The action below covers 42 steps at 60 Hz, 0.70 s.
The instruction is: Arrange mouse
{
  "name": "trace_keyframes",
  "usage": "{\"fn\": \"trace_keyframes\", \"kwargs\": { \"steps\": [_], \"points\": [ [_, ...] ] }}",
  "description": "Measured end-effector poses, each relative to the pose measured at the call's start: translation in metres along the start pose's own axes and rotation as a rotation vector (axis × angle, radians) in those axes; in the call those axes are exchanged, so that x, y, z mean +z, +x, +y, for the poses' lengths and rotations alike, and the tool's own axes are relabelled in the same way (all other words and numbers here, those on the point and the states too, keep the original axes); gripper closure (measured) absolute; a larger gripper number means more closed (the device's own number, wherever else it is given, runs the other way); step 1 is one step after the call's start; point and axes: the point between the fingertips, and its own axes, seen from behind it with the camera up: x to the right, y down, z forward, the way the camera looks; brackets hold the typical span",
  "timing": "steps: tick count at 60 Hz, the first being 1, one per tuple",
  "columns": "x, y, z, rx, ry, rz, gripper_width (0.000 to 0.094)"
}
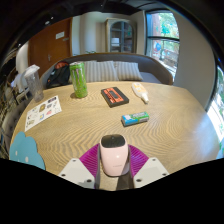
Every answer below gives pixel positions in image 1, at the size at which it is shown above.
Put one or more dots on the grey tufted armchair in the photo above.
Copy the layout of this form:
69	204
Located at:
11	120

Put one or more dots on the pink and black computer mouse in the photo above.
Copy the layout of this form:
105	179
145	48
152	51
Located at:
114	156

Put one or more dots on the brown wooden door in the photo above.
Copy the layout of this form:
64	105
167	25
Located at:
50	50

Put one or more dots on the black-framed side window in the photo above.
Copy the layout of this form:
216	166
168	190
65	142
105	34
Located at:
217	113

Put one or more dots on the small green and blue pack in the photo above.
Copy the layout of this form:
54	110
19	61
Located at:
135	118

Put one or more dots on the group of white chairs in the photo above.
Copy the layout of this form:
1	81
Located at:
20	86

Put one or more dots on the black and orange backpack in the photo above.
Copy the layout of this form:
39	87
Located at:
59	76

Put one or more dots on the large striped cushion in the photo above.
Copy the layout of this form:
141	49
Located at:
101	71

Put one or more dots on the white door sign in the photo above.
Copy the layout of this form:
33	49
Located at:
60	35

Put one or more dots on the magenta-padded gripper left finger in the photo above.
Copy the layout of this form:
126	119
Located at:
85	163

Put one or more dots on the blue cloud-shaped mouse pad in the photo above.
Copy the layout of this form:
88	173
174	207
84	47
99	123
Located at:
25	150

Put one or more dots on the black and red flat box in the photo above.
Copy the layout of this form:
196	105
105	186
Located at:
115	97

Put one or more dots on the brown curved sofa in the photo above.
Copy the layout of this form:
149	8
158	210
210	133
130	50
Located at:
155	68

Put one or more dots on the green drink can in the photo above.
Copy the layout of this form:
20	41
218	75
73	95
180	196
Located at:
79	80

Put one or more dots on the white squeeze tube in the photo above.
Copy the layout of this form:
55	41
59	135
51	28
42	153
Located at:
140	91

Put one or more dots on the glass-door wooden cabinet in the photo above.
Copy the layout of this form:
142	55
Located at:
121	36

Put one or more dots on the white sticker sheet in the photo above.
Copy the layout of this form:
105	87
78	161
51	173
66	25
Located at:
42	112

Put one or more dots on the small striped cushion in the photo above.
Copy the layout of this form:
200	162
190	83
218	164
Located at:
129	71

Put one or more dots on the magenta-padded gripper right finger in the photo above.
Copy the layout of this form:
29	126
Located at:
141	163

